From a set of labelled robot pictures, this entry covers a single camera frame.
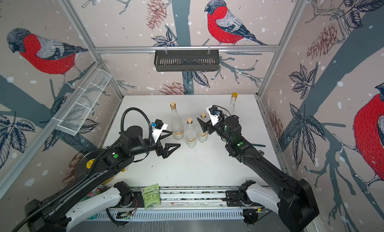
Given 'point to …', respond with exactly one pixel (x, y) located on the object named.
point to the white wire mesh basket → (73, 119)
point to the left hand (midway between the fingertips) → (176, 137)
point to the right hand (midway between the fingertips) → (206, 111)
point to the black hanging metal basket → (186, 61)
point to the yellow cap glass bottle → (233, 98)
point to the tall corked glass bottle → (176, 123)
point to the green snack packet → (151, 195)
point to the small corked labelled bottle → (202, 136)
